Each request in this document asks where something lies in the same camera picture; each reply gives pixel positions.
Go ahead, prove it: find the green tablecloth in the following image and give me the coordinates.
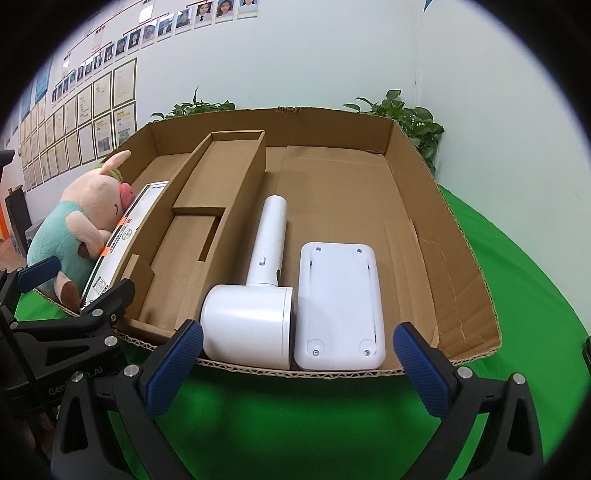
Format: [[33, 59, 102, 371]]
[[14, 182, 591, 480]]

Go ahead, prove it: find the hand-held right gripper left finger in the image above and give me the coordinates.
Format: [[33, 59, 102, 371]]
[[51, 318, 206, 480]]

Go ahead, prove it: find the pink pig plush toy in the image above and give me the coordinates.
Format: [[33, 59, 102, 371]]
[[25, 148, 137, 308]]

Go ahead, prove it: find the brown cardboard box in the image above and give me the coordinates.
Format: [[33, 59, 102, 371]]
[[44, 105, 503, 381]]

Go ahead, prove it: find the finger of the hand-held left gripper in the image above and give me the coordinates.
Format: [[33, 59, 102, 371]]
[[9, 277, 137, 349], [0, 256, 63, 303]]

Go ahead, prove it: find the white hair dryer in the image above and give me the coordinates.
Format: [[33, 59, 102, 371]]
[[199, 195, 296, 370]]

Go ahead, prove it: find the white green medicine box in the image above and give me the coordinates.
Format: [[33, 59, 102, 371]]
[[79, 181, 171, 311]]

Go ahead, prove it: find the blue wall poster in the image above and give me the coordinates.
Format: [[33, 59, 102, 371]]
[[32, 60, 51, 107]]

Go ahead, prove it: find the white rectangular device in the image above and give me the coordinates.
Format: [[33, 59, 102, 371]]
[[293, 240, 387, 372]]

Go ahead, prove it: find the group of framed wall certificates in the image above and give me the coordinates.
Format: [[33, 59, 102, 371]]
[[18, 58, 139, 192]]

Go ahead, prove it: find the green potted plant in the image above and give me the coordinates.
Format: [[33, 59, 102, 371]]
[[150, 88, 236, 123], [342, 89, 446, 174]]

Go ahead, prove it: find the row of wall portrait photos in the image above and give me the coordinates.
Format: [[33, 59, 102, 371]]
[[48, 0, 262, 104]]

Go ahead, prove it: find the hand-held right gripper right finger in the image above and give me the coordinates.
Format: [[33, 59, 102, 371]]
[[392, 322, 543, 480]]

